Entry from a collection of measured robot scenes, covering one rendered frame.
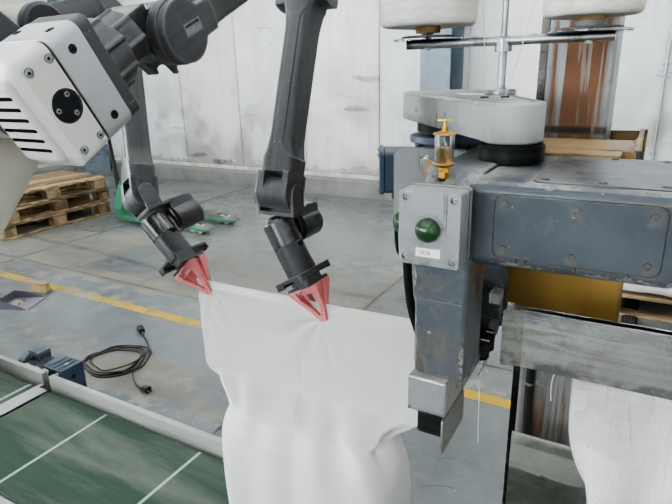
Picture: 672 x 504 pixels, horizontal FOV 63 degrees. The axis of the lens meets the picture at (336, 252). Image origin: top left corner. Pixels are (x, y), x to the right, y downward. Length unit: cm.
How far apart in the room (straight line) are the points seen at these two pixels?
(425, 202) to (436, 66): 506
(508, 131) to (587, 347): 33
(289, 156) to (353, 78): 560
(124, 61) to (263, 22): 653
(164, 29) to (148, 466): 135
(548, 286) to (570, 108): 34
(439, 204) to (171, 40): 38
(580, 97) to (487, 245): 51
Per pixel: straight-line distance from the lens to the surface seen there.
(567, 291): 100
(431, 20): 97
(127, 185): 126
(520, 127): 77
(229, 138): 766
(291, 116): 99
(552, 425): 137
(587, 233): 66
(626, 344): 88
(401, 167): 113
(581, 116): 114
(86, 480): 183
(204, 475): 173
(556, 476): 129
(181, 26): 76
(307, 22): 104
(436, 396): 78
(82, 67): 67
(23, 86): 63
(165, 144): 850
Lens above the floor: 146
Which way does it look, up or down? 18 degrees down
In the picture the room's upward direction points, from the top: 2 degrees counter-clockwise
